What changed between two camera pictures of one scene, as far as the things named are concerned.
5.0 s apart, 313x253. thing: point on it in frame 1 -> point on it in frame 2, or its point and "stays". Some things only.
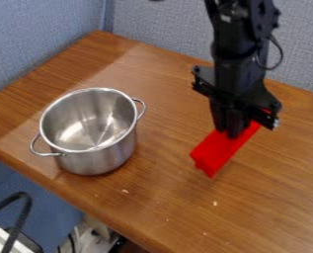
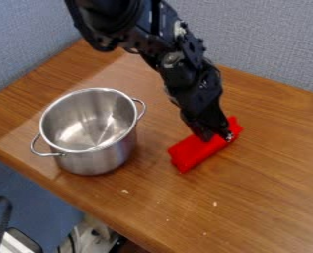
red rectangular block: [217, 149] -> [190, 149]
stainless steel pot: [87, 129] stays
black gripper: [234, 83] -> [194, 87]
